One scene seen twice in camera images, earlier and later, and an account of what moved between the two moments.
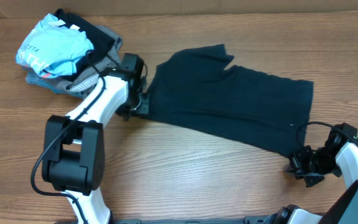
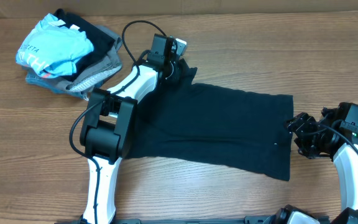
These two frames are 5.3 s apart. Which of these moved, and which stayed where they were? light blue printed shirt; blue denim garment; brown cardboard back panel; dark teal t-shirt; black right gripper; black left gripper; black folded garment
Moved: black left gripper; black right gripper; dark teal t-shirt
Stayed: blue denim garment; black folded garment; light blue printed shirt; brown cardboard back panel
